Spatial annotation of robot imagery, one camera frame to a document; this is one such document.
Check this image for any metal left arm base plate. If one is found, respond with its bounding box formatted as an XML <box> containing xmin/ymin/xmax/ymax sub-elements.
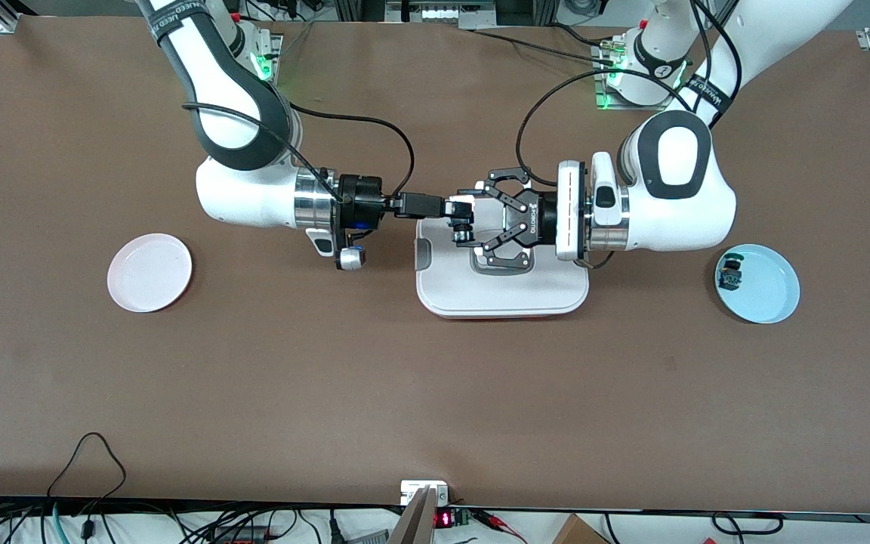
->
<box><xmin>592</xmin><ymin>39</ymin><xmax>679</xmax><ymax>112</ymax></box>

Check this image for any black cable loop under edge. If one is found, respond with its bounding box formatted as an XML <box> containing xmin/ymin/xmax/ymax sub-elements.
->
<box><xmin>711</xmin><ymin>512</ymin><xmax>785</xmax><ymax>536</ymax></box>

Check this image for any light blue round plate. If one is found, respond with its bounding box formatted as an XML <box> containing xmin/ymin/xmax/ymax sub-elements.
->
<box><xmin>714</xmin><ymin>244</ymin><xmax>801</xmax><ymax>325</ymax></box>

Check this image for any small white box with button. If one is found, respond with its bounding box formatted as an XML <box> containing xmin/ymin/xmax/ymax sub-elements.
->
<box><xmin>400</xmin><ymin>481</ymin><xmax>450</xmax><ymax>506</ymax></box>

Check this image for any white lunch box with lid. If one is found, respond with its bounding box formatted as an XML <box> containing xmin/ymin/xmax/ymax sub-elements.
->
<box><xmin>414</xmin><ymin>215</ymin><xmax>591</xmax><ymax>320</ymax></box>

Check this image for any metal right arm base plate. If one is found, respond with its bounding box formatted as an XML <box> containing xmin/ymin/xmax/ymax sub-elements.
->
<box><xmin>248</xmin><ymin>32</ymin><xmax>285</xmax><ymax>85</ymax></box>

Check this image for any black cable to arm base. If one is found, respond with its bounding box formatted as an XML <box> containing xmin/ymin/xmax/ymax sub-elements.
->
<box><xmin>465</xmin><ymin>27</ymin><xmax>611</xmax><ymax>64</ymax></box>

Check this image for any aluminium frame with white label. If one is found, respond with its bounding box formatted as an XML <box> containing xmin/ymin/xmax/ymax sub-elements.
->
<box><xmin>386</xmin><ymin>0</ymin><xmax>498</xmax><ymax>25</ymax></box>

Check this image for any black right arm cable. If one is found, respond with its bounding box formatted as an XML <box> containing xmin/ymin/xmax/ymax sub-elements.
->
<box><xmin>182</xmin><ymin>101</ymin><xmax>415</xmax><ymax>202</ymax></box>

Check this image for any brown cardboard box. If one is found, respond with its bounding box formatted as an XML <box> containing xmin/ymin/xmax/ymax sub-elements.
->
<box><xmin>552</xmin><ymin>514</ymin><xmax>611</xmax><ymax>544</ymax></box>

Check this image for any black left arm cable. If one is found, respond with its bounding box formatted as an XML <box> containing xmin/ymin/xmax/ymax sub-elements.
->
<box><xmin>515</xmin><ymin>0</ymin><xmax>742</xmax><ymax>187</ymax></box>

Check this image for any blue black push-button switch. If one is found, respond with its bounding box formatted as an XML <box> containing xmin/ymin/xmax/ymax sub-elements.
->
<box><xmin>718</xmin><ymin>255</ymin><xmax>746</xmax><ymax>292</ymax></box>

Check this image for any grey slanted bar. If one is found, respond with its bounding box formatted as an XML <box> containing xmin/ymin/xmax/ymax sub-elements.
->
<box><xmin>388</xmin><ymin>487</ymin><xmax>437</xmax><ymax>544</ymax></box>

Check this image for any pale pink round plate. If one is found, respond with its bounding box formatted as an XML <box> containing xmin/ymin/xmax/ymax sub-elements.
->
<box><xmin>107</xmin><ymin>233</ymin><xmax>193</xmax><ymax>314</ymax></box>

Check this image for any thin black looped cable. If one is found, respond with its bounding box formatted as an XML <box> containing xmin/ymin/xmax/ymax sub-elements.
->
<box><xmin>46</xmin><ymin>432</ymin><xmax>128</xmax><ymax>501</ymax></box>

